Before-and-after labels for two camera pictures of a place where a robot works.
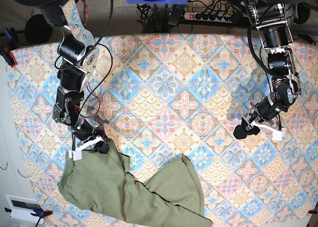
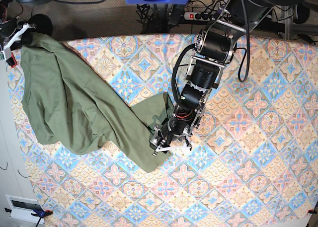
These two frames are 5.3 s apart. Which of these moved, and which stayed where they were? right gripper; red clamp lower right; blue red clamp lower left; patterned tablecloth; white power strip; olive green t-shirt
Moved: right gripper; olive green t-shirt
Stayed: blue red clamp lower left; red clamp lower right; patterned tablecloth; white power strip
